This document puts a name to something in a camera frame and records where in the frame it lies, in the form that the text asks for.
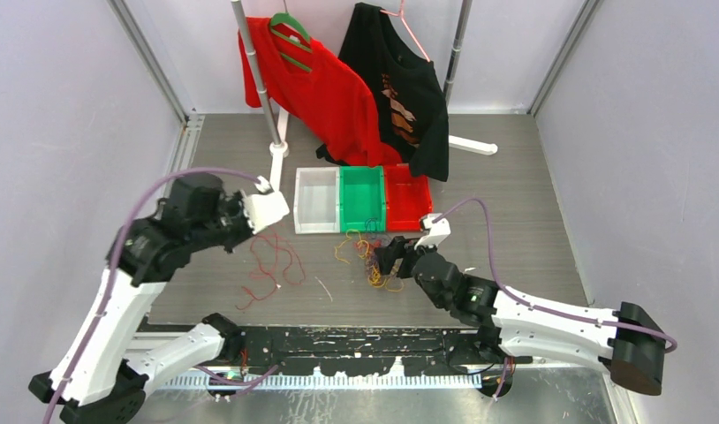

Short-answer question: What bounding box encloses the green clothes hanger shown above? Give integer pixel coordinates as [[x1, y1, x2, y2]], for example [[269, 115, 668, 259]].
[[269, 11, 313, 73]]

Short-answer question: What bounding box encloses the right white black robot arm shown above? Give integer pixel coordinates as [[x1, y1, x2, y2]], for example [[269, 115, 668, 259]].
[[373, 236, 667, 396]]

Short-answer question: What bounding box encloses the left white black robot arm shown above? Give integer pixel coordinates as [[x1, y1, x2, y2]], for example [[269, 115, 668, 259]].
[[29, 168, 290, 423]]

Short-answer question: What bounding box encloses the red t-shirt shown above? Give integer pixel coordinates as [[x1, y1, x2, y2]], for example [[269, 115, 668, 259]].
[[246, 17, 402, 167]]

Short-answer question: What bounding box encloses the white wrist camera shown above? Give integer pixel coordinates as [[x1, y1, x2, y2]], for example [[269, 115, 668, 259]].
[[244, 191, 290, 235], [414, 213, 451, 249]]

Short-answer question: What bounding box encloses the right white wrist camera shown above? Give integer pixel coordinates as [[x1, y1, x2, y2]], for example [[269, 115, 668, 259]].
[[414, 213, 451, 249]]

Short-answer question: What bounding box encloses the green plastic bin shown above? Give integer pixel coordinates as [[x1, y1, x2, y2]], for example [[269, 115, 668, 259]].
[[339, 166, 386, 232]]

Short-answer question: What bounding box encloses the black printed t-shirt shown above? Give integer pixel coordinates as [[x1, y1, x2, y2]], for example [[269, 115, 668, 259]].
[[316, 3, 449, 182]]

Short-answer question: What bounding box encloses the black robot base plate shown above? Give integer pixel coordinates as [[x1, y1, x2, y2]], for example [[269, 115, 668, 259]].
[[203, 326, 503, 377]]

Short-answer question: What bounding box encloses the white plastic bin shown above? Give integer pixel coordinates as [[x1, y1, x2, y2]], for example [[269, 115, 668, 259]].
[[293, 167, 340, 235]]

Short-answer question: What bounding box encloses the pink clothes hanger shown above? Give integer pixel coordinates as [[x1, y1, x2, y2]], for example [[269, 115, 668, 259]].
[[381, 0, 431, 63]]

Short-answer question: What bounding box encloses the red cable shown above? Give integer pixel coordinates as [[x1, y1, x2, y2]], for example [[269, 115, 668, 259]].
[[235, 231, 307, 311]]

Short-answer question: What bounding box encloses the coloured cable pile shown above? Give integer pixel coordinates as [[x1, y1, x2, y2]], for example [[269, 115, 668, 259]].
[[334, 219, 405, 294]]

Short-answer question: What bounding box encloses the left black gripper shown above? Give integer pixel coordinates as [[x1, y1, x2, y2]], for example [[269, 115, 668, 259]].
[[190, 189, 266, 254]]

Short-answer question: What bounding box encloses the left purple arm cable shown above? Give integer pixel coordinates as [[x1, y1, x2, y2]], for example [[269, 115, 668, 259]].
[[40, 167, 287, 424]]

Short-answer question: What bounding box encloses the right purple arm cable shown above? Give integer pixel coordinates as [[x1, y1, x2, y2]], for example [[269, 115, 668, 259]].
[[429, 196, 679, 402]]

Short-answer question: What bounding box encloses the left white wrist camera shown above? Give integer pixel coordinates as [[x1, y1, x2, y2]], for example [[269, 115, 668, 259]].
[[244, 191, 290, 235]]

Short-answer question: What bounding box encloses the metal clothes rack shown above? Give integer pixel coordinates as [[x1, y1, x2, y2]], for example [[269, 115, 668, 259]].
[[230, 0, 498, 191]]

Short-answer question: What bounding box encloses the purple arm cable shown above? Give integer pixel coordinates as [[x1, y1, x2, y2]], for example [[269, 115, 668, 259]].
[[40, 167, 287, 424], [429, 196, 679, 402]]

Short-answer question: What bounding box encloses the red plastic bin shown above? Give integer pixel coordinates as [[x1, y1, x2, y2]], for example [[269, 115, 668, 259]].
[[383, 164, 433, 232]]

